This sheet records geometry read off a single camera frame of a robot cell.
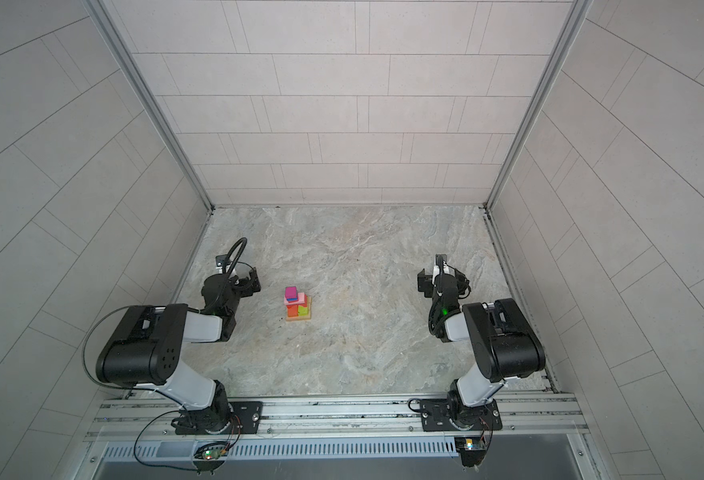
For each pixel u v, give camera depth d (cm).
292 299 83
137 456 66
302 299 85
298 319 87
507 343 46
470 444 69
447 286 70
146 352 44
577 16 71
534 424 70
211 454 64
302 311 87
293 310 86
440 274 75
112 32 74
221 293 68
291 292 83
